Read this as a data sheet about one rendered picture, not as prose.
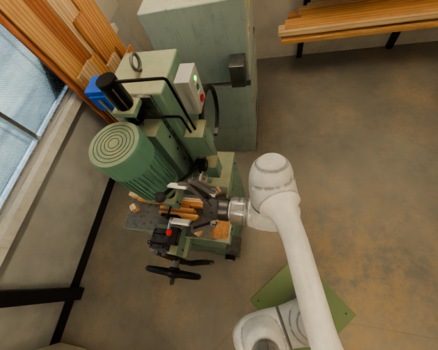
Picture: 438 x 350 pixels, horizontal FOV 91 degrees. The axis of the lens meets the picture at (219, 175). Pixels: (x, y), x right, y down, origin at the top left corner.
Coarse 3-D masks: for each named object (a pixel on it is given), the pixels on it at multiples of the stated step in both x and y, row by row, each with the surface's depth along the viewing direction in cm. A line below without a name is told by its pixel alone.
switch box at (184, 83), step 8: (184, 64) 78; (192, 64) 77; (184, 72) 76; (192, 72) 76; (176, 80) 75; (184, 80) 74; (192, 80) 76; (176, 88) 77; (184, 88) 76; (192, 88) 76; (200, 88) 84; (184, 96) 80; (192, 96) 79; (184, 104) 84; (192, 104) 83; (200, 104) 85; (192, 112) 87; (200, 112) 87
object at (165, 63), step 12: (144, 60) 77; (156, 60) 75; (168, 60) 74; (180, 60) 79; (120, 72) 77; (132, 72) 75; (144, 72) 74; (156, 72) 72; (168, 72) 72; (132, 84) 72; (144, 84) 71; (156, 84) 70; (156, 96) 69; (168, 96) 72; (168, 108) 74; (180, 108) 82; (168, 120) 80; (180, 120) 83; (180, 132) 86; (192, 156) 103
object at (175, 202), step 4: (176, 188) 103; (176, 192) 102; (180, 192) 105; (176, 196) 102; (180, 196) 105; (168, 200) 101; (172, 200) 101; (176, 200) 101; (180, 200) 106; (164, 204) 102; (168, 204) 101; (172, 204) 100; (176, 204) 101; (180, 204) 105
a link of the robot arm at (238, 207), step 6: (234, 198) 68; (240, 198) 68; (246, 198) 68; (234, 204) 66; (240, 204) 65; (246, 204) 65; (228, 210) 67; (234, 210) 65; (240, 210) 65; (246, 210) 64; (228, 216) 67; (234, 216) 65; (240, 216) 65; (246, 216) 64; (234, 222) 66; (240, 222) 66; (246, 222) 65
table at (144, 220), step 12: (144, 204) 122; (156, 204) 121; (132, 216) 121; (144, 216) 119; (156, 216) 118; (132, 228) 117; (144, 228) 116; (204, 240) 110; (216, 240) 106; (228, 240) 104
